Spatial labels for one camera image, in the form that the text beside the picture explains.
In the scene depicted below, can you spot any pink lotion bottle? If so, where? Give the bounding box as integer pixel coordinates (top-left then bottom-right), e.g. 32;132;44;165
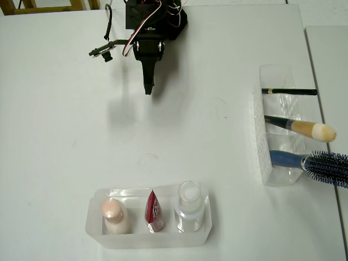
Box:
100;197;133;235

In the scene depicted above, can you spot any gold makeup brush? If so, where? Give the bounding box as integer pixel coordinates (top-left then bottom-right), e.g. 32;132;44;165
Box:
264;115;337;143

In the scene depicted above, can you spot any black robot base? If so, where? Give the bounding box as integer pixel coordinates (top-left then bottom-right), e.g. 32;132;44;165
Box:
160;5;189;41

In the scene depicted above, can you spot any clear spray bottle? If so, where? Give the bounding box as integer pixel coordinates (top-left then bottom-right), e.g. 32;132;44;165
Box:
173;181;205;233

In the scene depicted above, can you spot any red hand cream tube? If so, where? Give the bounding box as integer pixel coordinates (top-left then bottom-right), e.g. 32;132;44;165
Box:
144;189;166;234

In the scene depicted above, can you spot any clear acrylic organizer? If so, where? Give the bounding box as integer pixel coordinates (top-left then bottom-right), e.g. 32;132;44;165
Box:
252;64;307;188

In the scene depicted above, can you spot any dark eyeliner pencil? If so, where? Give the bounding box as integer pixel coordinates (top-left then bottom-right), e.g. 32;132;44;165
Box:
261;88;318;96

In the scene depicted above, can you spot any blue round hairbrush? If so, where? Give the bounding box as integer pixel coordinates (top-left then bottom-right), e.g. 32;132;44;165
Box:
269;150;348;189

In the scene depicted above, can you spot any translucent white plastic tray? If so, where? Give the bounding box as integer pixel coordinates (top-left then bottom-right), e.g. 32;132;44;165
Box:
85;184;213;250

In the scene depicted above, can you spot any red white servo cable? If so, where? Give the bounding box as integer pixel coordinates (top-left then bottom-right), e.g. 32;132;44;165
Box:
122;0;164;58

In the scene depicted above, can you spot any black gripper camera module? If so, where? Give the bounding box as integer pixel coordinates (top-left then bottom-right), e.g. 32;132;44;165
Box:
88;39;128;63

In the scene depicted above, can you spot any base servo wire bundle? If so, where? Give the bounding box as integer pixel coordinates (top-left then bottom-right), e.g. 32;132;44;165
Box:
165;0;183;28

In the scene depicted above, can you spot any black camera cable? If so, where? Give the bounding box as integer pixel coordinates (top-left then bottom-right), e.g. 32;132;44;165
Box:
104;4;114;42

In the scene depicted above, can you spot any wooden chair frame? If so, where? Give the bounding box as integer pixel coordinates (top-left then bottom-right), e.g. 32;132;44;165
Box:
0;0;100;16

